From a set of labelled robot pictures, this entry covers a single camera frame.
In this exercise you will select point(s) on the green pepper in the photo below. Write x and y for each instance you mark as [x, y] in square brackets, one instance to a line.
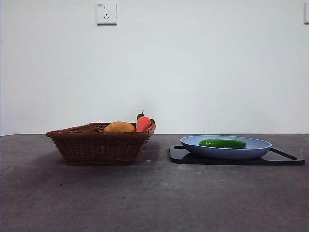
[222, 143]

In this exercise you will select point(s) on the black flat cooktop slab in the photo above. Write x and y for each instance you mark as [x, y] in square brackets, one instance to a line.
[217, 162]

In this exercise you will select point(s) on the white wall plate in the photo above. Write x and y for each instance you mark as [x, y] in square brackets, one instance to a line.
[306, 13]

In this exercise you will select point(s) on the brown wicker basket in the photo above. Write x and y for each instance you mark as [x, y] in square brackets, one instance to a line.
[96, 149]

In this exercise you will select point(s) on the white wall power socket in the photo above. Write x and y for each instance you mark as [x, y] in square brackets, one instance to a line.
[106, 14]

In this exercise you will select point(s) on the blue round pan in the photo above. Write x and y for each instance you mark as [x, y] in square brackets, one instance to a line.
[229, 153]

